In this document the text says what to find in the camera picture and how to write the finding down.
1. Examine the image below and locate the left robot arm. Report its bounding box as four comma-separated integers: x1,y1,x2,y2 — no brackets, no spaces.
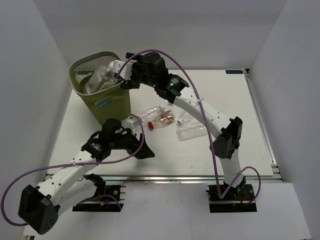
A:
18,118,155,235

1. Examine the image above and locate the blue label sticker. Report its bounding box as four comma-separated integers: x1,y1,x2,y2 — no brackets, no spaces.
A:
225,69,243,75

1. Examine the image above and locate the purple cable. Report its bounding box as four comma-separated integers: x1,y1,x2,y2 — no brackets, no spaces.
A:
116,49,262,207
0,113,146,227

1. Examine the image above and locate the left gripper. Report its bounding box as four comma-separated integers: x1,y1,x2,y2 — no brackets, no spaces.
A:
110,127,155,159

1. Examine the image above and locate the aluminium front rail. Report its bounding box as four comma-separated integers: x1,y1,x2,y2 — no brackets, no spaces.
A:
100,175,216,184

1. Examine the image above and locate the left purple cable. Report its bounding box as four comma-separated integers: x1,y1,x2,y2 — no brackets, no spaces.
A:
0,113,146,227

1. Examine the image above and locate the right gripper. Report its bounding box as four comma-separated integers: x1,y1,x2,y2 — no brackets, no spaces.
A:
121,52,158,90

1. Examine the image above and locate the clear bottle blue cap middle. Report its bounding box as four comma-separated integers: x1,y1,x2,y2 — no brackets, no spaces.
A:
177,111,192,125

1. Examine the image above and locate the crushed clear bottle white cap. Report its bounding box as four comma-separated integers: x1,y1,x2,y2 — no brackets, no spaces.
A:
137,105,166,124

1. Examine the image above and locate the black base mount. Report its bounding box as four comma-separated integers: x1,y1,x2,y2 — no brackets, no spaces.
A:
72,173,126,213
206,184,257,214

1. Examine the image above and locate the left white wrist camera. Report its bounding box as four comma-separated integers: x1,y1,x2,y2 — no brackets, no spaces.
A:
125,117,141,133

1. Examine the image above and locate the large clear labelled bottle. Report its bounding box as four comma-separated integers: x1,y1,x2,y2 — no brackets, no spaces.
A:
83,61,120,94

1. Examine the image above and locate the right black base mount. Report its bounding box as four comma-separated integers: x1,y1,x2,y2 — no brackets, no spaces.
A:
206,184,257,214

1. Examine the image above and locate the red cap clear bottle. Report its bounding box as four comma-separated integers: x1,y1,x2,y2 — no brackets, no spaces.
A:
147,110,175,130

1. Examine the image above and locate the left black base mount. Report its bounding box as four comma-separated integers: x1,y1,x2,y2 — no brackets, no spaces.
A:
72,173,126,213

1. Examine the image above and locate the olive green mesh bin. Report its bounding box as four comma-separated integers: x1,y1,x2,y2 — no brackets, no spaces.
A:
69,51,131,125

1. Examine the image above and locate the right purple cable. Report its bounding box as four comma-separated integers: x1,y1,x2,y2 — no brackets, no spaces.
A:
116,49,262,207

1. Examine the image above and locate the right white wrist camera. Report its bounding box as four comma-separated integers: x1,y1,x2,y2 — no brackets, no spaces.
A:
112,60,133,80

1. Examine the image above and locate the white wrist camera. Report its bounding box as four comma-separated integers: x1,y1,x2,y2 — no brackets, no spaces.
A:
125,117,141,133
112,60,133,80

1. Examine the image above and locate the clear crushed bottle front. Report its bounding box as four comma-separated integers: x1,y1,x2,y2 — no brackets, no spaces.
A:
176,122,207,141

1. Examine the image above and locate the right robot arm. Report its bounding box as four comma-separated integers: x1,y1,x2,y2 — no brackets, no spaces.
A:
113,49,246,200

